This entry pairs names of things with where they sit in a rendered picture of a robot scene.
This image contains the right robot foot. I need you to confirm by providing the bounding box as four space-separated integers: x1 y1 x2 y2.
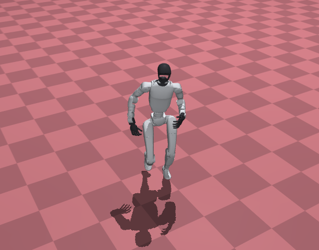
144 151 152 171

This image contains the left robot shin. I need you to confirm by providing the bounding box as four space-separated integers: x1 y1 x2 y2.
164 154 175 169

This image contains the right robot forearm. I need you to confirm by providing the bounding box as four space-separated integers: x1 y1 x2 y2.
127 96 135 123

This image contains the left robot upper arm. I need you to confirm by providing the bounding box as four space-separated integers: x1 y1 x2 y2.
173 83 183 106

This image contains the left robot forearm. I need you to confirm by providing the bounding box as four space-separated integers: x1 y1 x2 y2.
178 99 186 118

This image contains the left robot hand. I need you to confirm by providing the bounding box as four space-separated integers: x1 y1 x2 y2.
173 112 185 129

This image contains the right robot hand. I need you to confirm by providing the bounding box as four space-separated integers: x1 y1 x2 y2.
129 118 142 136

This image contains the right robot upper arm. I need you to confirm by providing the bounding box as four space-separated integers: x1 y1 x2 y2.
131 82 152 104

